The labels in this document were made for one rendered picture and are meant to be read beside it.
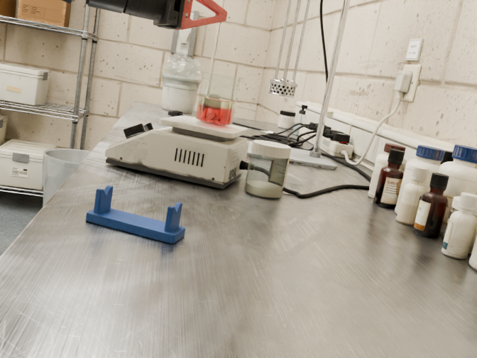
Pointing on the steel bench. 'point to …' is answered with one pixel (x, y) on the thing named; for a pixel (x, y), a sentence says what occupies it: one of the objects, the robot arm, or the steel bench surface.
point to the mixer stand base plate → (299, 156)
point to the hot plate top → (184, 122)
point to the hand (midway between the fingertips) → (221, 15)
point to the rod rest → (101, 200)
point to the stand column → (330, 79)
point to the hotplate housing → (183, 155)
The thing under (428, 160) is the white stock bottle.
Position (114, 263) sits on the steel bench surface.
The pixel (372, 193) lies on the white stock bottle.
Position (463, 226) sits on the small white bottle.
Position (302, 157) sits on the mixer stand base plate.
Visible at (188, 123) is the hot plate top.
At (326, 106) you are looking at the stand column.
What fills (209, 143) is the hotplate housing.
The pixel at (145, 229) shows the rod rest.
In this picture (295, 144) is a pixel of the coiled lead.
